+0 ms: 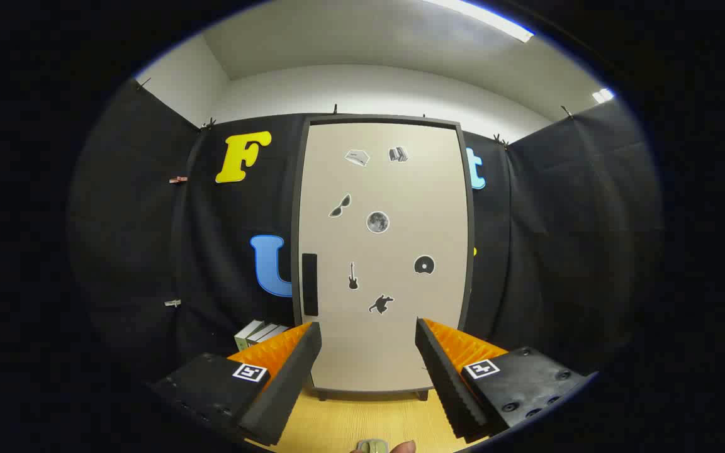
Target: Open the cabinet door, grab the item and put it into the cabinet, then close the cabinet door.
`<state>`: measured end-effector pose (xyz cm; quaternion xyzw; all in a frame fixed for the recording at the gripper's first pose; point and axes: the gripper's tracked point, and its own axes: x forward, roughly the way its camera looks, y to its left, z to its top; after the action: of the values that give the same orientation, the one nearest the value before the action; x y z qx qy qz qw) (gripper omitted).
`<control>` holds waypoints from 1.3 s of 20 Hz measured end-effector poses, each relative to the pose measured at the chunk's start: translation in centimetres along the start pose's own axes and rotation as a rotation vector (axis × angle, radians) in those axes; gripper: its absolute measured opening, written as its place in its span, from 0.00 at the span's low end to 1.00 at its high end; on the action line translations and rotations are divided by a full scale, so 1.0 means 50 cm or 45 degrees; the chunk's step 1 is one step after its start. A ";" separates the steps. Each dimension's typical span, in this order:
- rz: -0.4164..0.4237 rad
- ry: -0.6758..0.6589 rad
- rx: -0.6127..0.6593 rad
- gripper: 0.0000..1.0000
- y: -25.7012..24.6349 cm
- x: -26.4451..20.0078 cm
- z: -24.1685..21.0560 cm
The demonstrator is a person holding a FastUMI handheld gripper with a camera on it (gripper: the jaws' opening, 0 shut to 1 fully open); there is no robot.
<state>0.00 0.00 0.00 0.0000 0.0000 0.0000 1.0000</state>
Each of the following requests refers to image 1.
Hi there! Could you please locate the long ceiling light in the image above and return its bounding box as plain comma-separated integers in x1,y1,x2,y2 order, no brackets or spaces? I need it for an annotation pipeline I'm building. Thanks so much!
425,0,534,43

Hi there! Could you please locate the black backdrop cloth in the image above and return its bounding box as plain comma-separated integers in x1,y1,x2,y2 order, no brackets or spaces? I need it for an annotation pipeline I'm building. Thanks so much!
67,79,662,384

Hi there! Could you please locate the beige cabinet door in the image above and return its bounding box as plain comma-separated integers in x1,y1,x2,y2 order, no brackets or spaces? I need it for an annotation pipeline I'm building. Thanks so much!
298,121,469,392

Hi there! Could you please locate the black door handle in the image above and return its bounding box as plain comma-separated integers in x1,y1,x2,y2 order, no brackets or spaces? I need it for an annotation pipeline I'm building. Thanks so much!
301,253,319,317

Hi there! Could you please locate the dark grey cabinet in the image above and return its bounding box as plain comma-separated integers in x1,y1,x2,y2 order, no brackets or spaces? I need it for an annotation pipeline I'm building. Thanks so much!
290,115,476,402

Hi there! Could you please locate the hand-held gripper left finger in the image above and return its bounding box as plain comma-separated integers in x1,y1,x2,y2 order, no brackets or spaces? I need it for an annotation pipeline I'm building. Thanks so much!
149,321,323,447

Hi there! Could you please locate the green spine book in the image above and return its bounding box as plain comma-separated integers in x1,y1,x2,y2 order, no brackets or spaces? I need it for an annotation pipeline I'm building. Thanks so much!
234,320,266,353

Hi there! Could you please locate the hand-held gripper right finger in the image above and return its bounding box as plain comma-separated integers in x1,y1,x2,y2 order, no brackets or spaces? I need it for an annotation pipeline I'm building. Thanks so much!
414,317,596,441

